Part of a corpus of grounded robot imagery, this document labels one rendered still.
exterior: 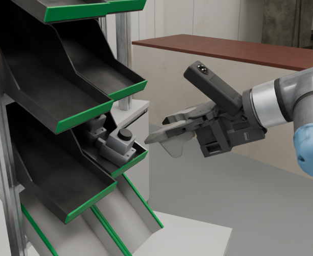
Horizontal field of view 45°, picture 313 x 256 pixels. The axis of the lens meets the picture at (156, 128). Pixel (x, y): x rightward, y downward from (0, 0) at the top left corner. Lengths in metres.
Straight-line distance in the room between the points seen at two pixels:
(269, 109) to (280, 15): 5.39
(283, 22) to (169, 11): 1.72
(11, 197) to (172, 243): 0.58
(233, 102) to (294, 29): 5.28
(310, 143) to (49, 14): 0.38
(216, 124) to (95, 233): 0.35
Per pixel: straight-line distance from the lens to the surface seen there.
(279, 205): 3.02
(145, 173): 2.49
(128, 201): 0.95
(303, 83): 0.62
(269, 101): 0.63
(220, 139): 0.67
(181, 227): 1.20
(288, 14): 5.93
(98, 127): 0.83
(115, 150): 0.79
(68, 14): 0.57
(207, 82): 0.65
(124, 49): 2.11
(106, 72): 0.81
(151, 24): 4.66
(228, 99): 0.65
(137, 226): 0.93
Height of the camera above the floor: 1.56
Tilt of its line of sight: 21 degrees down
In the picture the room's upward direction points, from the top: straight up
